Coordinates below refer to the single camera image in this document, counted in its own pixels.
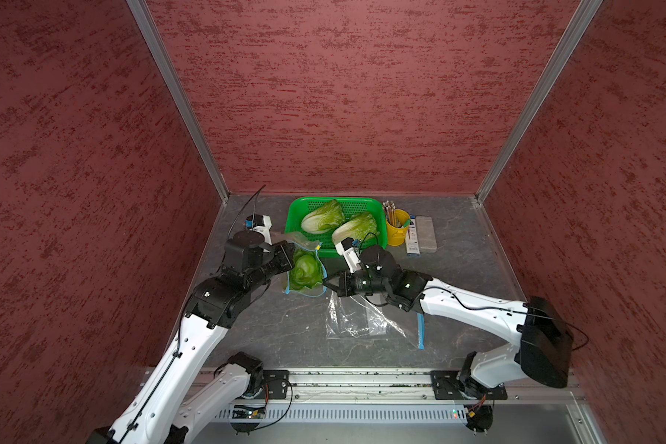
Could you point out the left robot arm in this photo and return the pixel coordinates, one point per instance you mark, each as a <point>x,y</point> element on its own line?
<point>161,412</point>

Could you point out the chinese cabbage back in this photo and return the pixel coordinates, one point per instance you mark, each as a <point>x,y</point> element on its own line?
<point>326,218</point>

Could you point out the chinese cabbage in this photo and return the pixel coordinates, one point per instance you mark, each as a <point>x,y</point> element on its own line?
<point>357,228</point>
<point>326,218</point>
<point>307,273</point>

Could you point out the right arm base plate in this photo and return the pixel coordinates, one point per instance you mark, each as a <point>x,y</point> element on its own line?
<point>447,386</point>

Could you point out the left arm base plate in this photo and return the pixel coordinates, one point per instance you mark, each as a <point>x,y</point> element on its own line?
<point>269,385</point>

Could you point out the white blue small box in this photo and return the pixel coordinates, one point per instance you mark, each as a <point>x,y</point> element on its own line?
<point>411,238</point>

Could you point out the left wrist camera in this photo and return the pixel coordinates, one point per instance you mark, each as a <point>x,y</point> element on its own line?
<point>261,224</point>

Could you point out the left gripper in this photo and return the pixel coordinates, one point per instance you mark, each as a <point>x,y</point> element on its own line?
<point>284,251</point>

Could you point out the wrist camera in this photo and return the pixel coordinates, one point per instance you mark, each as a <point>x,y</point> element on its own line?
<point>347,249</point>
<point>261,224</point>

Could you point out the yellow pencil cup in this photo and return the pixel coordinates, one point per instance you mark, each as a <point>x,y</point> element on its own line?
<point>396,237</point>

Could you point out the aluminium front rail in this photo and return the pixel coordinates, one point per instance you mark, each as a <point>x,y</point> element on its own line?
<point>412,386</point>

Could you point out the clear zipper bag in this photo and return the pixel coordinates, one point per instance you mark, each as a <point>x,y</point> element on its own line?
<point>299,241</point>
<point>368,318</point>

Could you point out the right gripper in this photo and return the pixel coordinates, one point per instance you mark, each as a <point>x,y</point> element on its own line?
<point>345,288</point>

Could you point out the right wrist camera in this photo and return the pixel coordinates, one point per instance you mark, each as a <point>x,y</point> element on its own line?
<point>347,249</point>

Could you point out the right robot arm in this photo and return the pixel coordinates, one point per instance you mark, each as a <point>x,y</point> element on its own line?
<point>538,343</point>

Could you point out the green plastic basket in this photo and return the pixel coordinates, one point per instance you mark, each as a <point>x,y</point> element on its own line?
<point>351,207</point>

